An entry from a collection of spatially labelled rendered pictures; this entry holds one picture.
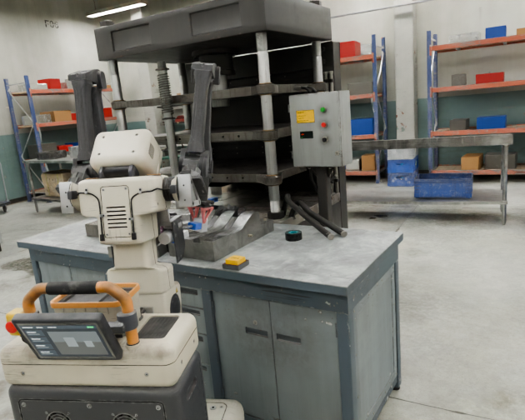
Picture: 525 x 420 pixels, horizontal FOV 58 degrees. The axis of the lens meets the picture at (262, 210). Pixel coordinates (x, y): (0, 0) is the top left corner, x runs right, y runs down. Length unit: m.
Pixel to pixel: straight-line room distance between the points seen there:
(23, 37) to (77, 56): 1.24
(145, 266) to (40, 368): 0.46
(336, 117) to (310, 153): 0.25
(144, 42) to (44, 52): 7.79
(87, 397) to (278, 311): 0.78
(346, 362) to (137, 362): 0.81
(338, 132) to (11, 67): 8.43
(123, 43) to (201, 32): 0.62
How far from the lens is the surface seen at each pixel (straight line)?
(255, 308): 1.97
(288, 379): 2.05
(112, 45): 3.31
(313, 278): 1.74
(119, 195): 1.63
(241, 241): 2.17
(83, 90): 1.94
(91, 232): 2.78
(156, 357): 1.37
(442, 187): 5.53
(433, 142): 5.27
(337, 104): 2.55
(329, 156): 2.59
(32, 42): 10.73
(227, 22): 2.72
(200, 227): 2.02
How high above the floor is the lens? 1.43
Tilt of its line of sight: 13 degrees down
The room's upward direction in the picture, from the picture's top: 5 degrees counter-clockwise
